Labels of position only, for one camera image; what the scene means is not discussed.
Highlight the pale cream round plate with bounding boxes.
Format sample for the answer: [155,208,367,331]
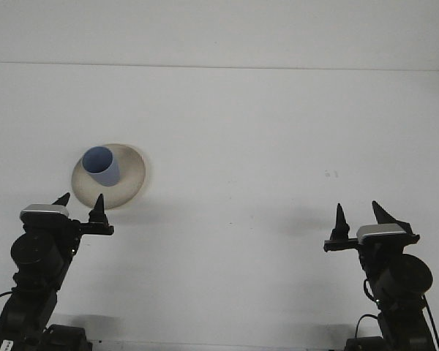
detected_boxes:
[70,143,150,211]

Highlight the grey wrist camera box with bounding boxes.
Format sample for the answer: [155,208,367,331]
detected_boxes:
[357,223,408,245]
[20,204,70,222]

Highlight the pale blue cup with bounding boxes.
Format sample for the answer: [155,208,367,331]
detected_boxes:
[81,146,121,187]

